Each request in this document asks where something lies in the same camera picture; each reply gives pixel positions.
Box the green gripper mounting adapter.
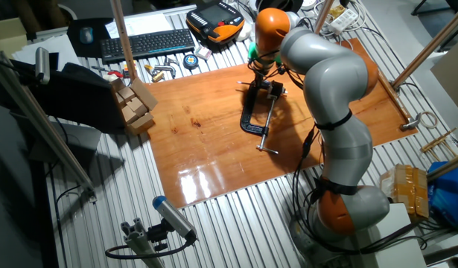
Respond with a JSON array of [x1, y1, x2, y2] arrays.
[[247, 41, 284, 65]]

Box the small card box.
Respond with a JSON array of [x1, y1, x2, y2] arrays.
[[194, 45, 213, 61]]

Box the silver elbow pipe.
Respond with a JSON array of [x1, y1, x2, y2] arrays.
[[153, 63, 177, 79]]

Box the black keyboard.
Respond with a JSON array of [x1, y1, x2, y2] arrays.
[[99, 28, 196, 64]]

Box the silver camera blue cap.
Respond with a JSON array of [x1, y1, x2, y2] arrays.
[[152, 195, 198, 241]]

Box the black C-clamp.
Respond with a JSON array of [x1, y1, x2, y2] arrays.
[[239, 80, 281, 156]]

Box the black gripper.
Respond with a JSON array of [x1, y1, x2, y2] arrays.
[[252, 61, 274, 90]]

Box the silver depth camera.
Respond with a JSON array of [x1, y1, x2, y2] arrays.
[[34, 46, 51, 86]]

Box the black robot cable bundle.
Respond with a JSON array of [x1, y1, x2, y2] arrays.
[[247, 48, 427, 258]]

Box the wooden post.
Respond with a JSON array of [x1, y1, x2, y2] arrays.
[[109, 0, 139, 81], [391, 2, 458, 89], [314, 0, 336, 34], [425, 150, 458, 183]]

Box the grey computer mouse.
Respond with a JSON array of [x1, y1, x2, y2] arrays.
[[78, 25, 95, 45]]

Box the short aluminium profile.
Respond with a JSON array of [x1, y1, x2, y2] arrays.
[[120, 217, 165, 268]]

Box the glossy wooden board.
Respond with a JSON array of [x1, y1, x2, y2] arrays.
[[144, 36, 419, 209]]

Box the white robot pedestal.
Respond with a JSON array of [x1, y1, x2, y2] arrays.
[[358, 202, 429, 268]]

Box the black mouse pad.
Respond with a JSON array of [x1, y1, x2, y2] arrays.
[[66, 17, 120, 59]]

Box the wooden stick assembly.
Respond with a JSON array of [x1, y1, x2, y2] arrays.
[[420, 127, 458, 162]]

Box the black camera cable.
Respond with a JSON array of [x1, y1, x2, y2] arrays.
[[104, 237, 194, 261]]

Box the white paper sheets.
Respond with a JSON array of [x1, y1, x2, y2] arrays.
[[104, 13, 174, 39]]

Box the black covered box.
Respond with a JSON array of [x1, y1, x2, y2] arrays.
[[12, 59, 125, 135]]

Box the white sheet stack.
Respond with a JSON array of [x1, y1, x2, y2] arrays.
[[11, 33, 80, 71]]

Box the grey cardboard panel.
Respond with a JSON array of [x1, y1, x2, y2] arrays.
[[430, 44, 458, 109]]

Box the orange black teach pendant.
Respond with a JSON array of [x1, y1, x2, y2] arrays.
[[185, 1, 247, 45]]

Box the black filament spool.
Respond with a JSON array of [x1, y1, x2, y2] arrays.
[[255, 0, 305, 14]]

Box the blue plastic bag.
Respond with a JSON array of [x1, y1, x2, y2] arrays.
[[427, 160, 458, 228]]

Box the beige cardboard box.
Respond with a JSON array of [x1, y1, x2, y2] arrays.
[[0, 17, 28, 57]]

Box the yellow taped cardboard box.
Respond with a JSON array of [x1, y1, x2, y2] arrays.
[[379, 164, 430, 220]]

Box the pale tape roll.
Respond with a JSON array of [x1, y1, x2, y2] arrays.
[[420, 110, 440, 130]]

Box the cardboard block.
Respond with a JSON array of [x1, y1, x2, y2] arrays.
[[120, 105, 139, 125], [116, 86, 136, 103], [126, 97, 150, 117], [124, 112, 156, 135]]

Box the grey metal plate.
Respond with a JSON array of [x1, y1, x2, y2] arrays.
[[27, 121, 103, 172]]

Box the wooden foot bar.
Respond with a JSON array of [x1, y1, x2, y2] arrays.
[[377, 70, 412, 124]]

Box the round black tape measure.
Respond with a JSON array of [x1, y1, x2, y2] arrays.
[[182, 54, 200, 71]]

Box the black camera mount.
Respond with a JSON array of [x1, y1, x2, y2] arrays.
[[146, 219, 174, 252]]

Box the red handled tool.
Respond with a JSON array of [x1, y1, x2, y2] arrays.
[[90, 66, 124, 79]]

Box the aluminium frame bar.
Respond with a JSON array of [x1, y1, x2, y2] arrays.
[[0, 51, 98, 204]]

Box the white plastic bottle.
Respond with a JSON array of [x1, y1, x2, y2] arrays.
[[235, 22, 256, 42]]

